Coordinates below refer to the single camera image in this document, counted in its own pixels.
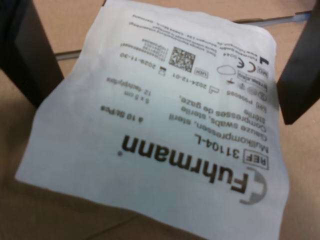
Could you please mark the white printed gauze packet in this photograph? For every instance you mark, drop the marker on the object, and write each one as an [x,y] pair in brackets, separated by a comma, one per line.
[150,150]

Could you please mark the brown cardboard sheet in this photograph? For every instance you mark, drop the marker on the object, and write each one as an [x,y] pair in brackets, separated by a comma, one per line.
[20,212]
[250,7]

